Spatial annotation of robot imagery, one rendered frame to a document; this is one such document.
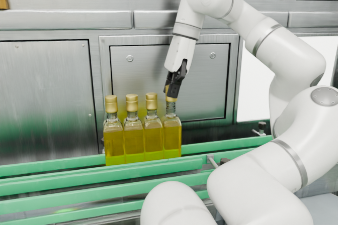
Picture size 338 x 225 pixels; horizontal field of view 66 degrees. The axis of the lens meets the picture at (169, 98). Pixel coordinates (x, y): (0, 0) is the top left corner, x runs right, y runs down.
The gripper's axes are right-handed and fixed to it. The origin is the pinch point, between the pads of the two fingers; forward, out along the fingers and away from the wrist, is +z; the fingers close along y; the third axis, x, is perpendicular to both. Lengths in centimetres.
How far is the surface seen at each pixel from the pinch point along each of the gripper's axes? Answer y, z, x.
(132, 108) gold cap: 1.4, 7.5, -10.2
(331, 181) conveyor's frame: 6, 21, 66
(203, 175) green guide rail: 13.4, 18.9, 10.8
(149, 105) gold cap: 1.2, 5.8, -5.4
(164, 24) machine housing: -13.1, -17.3, -3.6
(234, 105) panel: -12.4, 4.1, 29.4
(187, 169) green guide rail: 6.0, 21.7, 9.5
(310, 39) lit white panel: -12, -26, 51
